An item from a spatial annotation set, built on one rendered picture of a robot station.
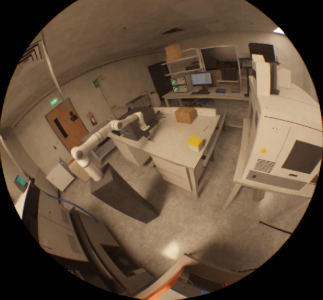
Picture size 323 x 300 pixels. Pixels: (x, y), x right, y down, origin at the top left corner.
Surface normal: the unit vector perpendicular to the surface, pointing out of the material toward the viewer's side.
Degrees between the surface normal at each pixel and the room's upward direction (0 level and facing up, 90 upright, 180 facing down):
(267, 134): 90
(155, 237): 0
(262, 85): 90
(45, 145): 90
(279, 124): 90
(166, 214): 0
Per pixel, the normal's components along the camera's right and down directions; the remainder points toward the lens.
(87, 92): 0.75, 0.17
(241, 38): -0.59, 0.62
